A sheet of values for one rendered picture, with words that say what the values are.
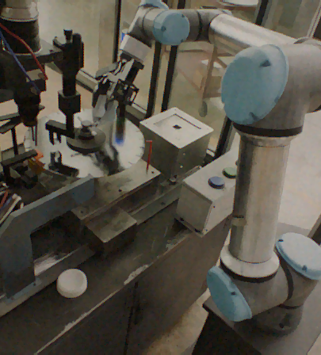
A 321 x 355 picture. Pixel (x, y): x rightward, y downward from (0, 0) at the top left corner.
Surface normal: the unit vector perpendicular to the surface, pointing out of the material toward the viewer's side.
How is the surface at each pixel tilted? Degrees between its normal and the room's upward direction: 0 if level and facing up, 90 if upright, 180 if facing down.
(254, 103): 83
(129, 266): 0
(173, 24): 76
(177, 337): 0
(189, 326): 0
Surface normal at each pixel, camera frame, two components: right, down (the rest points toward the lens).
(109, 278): 0.14, -0.76
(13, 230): 0.72, 0.52
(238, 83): -0.88, 0.07
